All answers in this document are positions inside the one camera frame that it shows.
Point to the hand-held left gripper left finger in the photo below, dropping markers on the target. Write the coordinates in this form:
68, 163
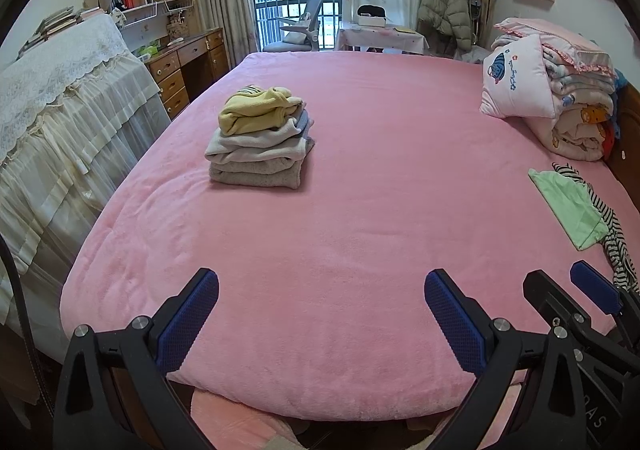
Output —
185, 315

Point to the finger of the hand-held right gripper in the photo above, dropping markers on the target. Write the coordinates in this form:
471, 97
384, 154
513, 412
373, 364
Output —
560, 302
595, 285

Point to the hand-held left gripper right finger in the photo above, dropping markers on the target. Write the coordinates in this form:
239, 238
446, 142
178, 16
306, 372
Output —
452, 320

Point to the yellow knit cardigan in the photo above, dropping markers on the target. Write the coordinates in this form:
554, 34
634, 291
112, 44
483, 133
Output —
250, 117

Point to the black white striped garment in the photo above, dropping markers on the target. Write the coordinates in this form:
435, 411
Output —
617, 250

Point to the mint green small garment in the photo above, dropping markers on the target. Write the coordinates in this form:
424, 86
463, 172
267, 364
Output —
565, 205

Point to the pink floor mat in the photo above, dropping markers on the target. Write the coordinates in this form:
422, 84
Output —
225, 417

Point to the wooden headboard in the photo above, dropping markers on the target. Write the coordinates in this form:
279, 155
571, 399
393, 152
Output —
627, 145

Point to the folded cartoon print quilt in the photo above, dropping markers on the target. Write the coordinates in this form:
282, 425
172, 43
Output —
580, 130

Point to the pink bed blanket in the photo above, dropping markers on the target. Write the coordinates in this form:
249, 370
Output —
375, 130

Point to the pink embroidered pillow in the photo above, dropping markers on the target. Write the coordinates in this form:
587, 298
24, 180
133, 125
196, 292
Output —
515, 80

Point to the pale blue folded garment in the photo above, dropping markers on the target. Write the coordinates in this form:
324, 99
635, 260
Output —
304, 122

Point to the wooden desk with drawers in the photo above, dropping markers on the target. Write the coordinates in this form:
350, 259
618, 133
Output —
172, 80

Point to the pink frilled pillow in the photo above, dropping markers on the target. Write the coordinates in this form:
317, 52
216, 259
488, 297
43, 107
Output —
570, 42

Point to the green tissue pack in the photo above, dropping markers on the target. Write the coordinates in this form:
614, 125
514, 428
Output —
148, 51

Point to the wicker basket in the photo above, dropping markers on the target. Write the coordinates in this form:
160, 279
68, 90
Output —
178, 27

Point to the small table with floral cloth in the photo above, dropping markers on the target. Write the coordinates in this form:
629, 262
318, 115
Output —
380, 37

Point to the white box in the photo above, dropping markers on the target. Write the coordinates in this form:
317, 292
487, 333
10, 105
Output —
372, 21

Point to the olive puffer jacket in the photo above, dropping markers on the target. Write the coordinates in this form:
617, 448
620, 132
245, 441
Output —
450, 5

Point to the stack of books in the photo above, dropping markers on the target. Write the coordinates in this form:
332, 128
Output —
55, 22

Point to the grey office chair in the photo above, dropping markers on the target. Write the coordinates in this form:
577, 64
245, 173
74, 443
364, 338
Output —
305, 15

